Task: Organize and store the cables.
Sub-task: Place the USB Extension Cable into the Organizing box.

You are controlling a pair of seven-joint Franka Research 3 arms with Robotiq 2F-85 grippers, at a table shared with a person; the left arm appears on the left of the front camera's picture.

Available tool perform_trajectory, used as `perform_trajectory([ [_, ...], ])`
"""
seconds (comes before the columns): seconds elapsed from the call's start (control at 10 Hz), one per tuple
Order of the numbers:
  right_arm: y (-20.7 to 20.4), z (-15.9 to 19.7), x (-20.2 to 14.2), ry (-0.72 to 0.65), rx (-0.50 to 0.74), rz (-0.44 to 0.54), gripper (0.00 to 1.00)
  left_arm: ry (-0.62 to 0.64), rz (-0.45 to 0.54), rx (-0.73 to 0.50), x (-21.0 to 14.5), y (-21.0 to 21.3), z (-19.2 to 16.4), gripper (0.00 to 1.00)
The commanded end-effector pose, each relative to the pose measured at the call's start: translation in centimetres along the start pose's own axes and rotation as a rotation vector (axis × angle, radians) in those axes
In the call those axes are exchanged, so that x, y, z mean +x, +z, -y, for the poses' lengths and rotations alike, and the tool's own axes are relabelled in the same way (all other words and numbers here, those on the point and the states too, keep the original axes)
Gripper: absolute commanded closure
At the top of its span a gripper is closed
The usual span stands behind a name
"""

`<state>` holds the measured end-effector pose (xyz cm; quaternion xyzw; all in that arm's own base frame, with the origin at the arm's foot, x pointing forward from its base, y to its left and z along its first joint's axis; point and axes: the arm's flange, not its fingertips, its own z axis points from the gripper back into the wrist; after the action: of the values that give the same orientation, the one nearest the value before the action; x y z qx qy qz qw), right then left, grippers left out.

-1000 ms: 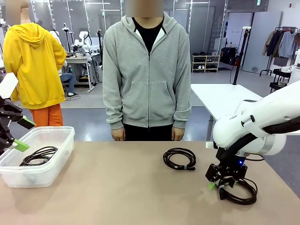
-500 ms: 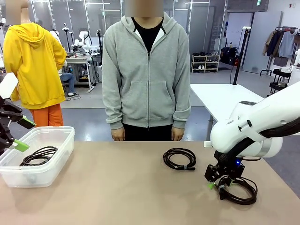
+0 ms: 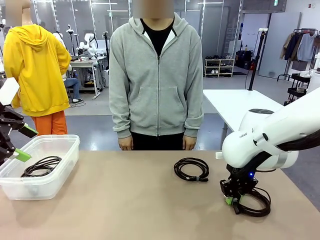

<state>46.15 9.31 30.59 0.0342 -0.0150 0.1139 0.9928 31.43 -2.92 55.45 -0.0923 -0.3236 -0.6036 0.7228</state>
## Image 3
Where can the black tripod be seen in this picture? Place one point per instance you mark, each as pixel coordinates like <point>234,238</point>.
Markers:
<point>107,50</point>
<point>71,37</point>

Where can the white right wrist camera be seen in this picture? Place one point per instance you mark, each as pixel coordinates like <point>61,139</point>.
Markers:
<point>219,155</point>

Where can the beige mannequin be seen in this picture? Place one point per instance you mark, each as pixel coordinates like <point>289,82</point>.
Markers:
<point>18,12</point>

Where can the white table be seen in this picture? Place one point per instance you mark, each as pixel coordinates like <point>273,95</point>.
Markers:
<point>225,105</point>

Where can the person's left forearm grey sleeve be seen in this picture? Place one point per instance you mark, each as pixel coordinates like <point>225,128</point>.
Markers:
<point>193,117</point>

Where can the black clothes rack with garments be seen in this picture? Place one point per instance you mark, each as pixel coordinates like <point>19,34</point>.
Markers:
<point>300,47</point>

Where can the person's right hand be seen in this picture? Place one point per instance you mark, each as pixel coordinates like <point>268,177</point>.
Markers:
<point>125,143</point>

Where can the seated person in jeans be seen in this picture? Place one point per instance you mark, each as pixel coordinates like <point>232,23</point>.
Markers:
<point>73,85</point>

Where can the yellow hoodie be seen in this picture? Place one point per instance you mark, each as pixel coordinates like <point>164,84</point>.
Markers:
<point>35,75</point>

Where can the black bags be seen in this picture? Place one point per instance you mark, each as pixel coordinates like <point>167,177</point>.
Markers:
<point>243,58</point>

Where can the white cylindrical machine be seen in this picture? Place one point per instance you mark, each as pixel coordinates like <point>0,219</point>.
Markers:
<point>312,82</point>

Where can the translucent white plastic container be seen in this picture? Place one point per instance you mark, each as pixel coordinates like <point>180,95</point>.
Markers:
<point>50,180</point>

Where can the grey zip hoodie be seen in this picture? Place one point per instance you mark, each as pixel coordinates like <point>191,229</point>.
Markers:
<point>155,100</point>

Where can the black trolley cart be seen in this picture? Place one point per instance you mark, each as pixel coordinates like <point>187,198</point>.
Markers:
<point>297,90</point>

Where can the black pole stand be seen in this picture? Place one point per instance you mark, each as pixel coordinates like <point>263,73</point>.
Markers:
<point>255,62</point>

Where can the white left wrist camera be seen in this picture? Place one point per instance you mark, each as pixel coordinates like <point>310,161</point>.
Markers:
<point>8,91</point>

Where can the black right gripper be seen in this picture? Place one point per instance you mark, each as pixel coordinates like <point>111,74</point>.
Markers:
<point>243,182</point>

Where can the person's left hand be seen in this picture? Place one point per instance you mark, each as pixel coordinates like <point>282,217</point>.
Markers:
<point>189,143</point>

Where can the person's blurred head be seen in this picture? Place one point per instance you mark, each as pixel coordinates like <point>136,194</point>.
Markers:
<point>153,8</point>

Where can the grey lab desk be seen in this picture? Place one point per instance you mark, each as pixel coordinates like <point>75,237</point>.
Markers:
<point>83,63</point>

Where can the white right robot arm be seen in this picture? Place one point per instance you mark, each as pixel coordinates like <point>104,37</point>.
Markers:
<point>275,130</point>

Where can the white shoe rack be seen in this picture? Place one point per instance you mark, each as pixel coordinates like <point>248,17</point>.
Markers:
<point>218,67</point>

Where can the person's black trousers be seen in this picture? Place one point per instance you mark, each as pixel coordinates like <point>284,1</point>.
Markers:
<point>157,142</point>

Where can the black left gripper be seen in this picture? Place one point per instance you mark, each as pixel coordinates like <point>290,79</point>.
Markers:
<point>2,112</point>

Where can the orange trousers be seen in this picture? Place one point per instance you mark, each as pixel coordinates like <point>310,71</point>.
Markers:
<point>55,122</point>

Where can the white lab robot arm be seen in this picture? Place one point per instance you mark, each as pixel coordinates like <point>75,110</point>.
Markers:
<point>91,42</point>

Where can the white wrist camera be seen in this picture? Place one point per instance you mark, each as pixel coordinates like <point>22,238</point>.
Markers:
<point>219,155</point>
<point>8,91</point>

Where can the person's right forearm grey sleeve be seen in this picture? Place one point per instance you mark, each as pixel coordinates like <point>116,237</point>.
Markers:
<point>120,117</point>

